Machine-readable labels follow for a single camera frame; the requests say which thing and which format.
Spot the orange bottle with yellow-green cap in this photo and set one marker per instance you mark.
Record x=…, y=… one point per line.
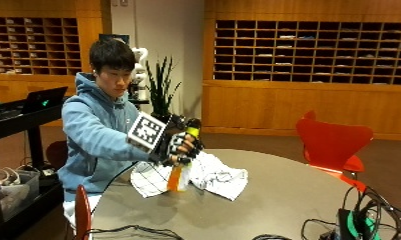
x=177, y=180

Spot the white checked cloth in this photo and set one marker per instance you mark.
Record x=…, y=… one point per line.
x=218, y=176

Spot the white marker cube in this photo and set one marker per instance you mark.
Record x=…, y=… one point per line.
x=146, y=130

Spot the green potted plant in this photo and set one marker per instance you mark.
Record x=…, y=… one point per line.
x=161, y=90

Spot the the person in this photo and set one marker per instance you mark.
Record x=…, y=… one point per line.
x=96, y=126

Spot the dark red chair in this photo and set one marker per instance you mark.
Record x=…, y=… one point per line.
x=57, y=154

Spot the black laptop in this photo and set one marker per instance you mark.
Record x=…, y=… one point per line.
x=45, y=99

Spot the wide wooden pigeonhole shelf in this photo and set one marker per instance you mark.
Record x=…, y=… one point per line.
x=314, y=51

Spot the black cart desk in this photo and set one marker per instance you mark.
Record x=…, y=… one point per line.
x=18, y=130

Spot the black box device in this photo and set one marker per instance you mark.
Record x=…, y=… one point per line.
x=344, y=225

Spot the green tape roll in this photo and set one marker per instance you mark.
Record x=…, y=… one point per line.
x=364, y=226

